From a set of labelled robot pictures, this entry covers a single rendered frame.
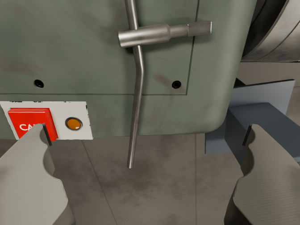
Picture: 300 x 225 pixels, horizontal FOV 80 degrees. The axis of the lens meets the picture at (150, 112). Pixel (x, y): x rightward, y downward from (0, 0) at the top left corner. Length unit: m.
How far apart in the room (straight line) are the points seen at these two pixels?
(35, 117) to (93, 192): 2.37
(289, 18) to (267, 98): 0.70
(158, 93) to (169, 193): 2.39
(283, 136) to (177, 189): 1.92
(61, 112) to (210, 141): 0.86
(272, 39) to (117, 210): 2.81
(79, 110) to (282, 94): 0.94
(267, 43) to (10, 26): 0.38
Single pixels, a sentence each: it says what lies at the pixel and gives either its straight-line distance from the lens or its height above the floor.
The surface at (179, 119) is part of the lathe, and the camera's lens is 0.31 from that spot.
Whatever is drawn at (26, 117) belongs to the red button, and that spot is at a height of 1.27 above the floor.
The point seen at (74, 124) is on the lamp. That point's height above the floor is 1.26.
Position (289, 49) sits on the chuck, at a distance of 0.41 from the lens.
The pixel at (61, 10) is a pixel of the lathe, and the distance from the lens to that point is 0.28.
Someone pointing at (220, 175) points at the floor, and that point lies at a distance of 2.53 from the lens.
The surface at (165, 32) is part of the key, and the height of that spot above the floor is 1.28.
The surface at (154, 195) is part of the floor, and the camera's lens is 2.65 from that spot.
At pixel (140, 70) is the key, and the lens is 0.25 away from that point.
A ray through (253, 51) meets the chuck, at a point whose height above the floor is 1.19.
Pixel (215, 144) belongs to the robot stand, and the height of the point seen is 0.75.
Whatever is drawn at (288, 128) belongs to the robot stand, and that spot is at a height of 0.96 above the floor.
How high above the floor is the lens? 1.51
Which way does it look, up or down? 60 degrees down
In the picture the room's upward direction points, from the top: 177 degrees clockwise
